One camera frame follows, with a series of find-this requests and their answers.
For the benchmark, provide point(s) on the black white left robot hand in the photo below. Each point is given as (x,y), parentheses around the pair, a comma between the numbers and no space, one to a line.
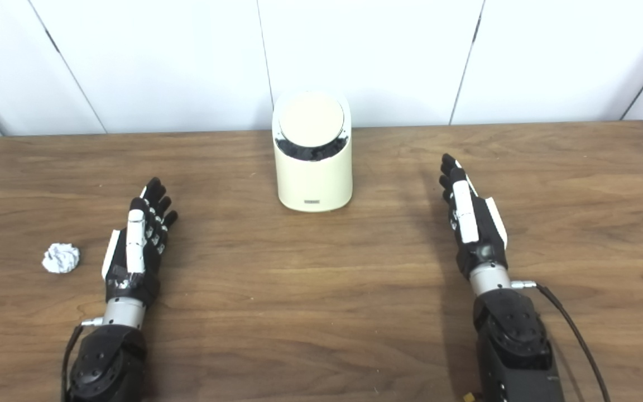
(132,282)

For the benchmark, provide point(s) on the cream round bin lid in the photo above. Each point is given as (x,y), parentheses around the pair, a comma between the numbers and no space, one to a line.
(310,120)

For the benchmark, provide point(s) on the white paper ball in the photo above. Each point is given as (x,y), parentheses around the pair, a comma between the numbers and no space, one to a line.
(61,258)

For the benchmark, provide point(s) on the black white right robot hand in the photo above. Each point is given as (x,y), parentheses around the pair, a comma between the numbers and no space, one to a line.
(480,240)

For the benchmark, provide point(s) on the cream-colored desktop bin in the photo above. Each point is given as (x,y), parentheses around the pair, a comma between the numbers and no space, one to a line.
(315,184)

